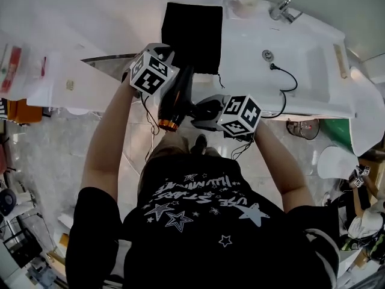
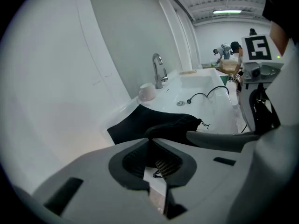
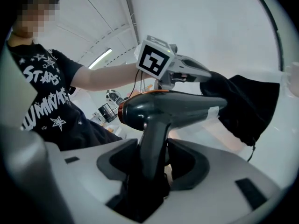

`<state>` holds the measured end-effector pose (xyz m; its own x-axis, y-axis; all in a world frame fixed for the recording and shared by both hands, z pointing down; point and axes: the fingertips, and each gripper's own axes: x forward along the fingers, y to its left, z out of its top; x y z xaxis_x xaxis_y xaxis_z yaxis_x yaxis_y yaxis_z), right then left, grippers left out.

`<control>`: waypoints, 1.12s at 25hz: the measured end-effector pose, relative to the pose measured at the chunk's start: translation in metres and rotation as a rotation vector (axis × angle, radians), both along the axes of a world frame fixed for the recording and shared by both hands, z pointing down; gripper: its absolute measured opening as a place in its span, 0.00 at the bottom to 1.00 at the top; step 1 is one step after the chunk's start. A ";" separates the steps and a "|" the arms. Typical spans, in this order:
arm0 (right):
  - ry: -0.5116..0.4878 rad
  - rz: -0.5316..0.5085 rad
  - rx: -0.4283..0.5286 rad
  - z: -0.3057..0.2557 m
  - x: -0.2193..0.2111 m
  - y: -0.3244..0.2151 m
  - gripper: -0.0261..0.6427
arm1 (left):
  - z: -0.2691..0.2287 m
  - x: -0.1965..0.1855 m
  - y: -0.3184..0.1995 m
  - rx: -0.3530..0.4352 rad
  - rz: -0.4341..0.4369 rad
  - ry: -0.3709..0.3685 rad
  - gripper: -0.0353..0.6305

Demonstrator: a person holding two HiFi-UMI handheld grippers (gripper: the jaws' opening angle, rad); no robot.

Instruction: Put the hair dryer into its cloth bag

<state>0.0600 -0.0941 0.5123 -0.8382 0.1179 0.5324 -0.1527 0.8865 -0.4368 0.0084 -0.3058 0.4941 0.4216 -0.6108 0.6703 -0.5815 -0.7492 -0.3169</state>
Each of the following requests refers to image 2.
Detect cardboard box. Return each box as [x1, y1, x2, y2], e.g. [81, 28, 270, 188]
[219, 59, 241, 74]

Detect black cable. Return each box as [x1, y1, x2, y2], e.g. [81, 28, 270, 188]
[186, 85, 231, 105]

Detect chrome faucet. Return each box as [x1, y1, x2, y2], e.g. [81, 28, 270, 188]
[152, 53, 169, 90]

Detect pale ceramic mug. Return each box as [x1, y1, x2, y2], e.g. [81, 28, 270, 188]
[139, 83, 157, 102]

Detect person's right forearm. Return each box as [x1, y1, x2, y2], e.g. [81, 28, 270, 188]
[270, 21, 290, 56]

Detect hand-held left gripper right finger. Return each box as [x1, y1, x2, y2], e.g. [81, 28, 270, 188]
[153, 138, 197, 188]

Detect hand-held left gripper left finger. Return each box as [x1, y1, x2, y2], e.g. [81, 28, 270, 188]
[108, 139, 150, 191]

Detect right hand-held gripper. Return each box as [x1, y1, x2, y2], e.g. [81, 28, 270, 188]
[239, 33, 285, 135]

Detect white washbasin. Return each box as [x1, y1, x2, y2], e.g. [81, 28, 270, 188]
[100, 68, 239, 147]

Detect ceiling tube lamp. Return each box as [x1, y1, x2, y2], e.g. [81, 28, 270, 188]
[212, 9, 242, 15]

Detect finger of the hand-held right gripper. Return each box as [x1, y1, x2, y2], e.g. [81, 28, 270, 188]
[186, 130, 261, 153]

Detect black cloth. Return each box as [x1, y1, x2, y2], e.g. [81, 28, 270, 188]
[107, 104, 211, 149]

